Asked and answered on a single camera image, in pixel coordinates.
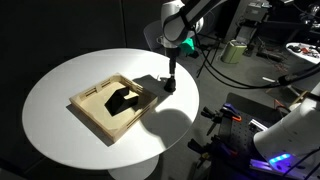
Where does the black cup-shaped object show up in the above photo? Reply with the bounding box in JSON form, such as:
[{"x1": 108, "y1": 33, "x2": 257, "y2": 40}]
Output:
[{"x1": 164, "y1": 78, "x2": 176, "y2": 89}]

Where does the white round table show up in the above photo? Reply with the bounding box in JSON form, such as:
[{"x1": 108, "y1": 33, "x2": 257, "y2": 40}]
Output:
[{"x1": 22, "y1": 48, "x2": 199, "y2": 180}]

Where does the white side table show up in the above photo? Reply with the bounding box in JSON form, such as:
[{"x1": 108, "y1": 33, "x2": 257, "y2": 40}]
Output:
[{"x1": 286, "y1": 42, "x2": 320, "y2": 64}]

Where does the upper blue orange clamp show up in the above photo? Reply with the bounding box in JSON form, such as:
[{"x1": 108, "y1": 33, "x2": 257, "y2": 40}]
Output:
[{"x1": 201, "y1": 103, "x2": 242, "y2": 135}]

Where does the black round base object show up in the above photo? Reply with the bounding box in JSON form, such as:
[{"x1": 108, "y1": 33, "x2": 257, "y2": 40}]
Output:
[{"x1": 165, "y1": 89, "x2": 176, "y2": 93}]

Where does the grey chair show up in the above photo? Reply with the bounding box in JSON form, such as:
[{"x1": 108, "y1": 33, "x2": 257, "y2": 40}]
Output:
[{"x1": 143, "y1": 20, "x2": 177, "y2": 57}]

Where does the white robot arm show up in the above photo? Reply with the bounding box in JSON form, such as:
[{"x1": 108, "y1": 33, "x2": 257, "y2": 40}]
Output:
[{"x1": 161, "y1": 0, "x2": 227, "y2": 77}]

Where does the light wooden crate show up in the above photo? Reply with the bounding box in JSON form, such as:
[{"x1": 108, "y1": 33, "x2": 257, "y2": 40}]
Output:
[{"x1": 69, "y1": 74, "x2": 158, "y2": 142}]

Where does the black perforated breadboard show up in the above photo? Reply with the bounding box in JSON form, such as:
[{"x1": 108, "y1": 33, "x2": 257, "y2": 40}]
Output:
[{"x1": 227, "y1": 106, "x2": 320, "y2": 180}]

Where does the lower blue orange clamp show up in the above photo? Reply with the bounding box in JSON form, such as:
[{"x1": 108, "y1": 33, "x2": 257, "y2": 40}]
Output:
[{"x1": 187, "y1": 136, "x2": 238, "y2": 169}]

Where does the green bin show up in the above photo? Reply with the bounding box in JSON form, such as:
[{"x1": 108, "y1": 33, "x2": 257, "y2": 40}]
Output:
[{"x1": 221, "y1": 40, "x2": 247, "y2": 64}]

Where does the grey equipment box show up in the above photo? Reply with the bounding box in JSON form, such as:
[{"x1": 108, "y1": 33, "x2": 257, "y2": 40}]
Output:
[{"x1": 243, "y1": 0, "x2": 269, "y2": 22}]

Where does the blue orange clamp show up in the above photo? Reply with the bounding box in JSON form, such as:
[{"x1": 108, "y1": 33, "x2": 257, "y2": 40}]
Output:
[
  {"x1": 187, "y1": 136, "x2": 238, "y2": 169},
  {"x1": 201, "y1": 103, "x2": 242, "y2": 135}
]

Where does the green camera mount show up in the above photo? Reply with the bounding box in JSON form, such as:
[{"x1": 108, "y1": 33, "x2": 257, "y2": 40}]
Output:
[{"x1": 179, "y1": 38, "x2": 195, "y2": 55}]

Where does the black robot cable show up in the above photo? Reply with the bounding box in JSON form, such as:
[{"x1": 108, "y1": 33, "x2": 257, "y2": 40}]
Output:
[{"x1": 191, "y1": 19, "x2": 320, "y2": 90}]

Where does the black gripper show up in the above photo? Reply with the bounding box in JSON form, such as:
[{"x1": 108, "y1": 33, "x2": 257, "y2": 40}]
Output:
[{"x1": 165, "y1": 47, "x2": 180, "y2": 77}]

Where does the black angular block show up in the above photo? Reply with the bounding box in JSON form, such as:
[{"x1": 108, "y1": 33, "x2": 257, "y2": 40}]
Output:
[{"x1": 104, "y1": 87, "x2": 139, "y2": 116}]

